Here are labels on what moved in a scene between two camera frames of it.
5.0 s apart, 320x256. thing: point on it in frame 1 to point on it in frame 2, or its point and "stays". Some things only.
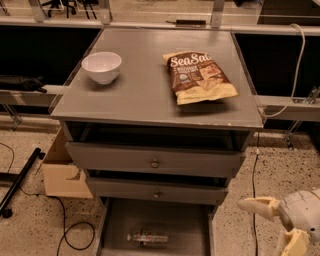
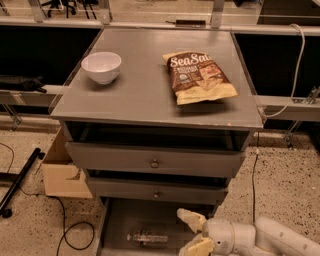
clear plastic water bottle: x=146 y=238 stays
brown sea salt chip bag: x=197 y=76 stays
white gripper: x=302 y=210 to x=218 y=232
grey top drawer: x=153 y=160 stays
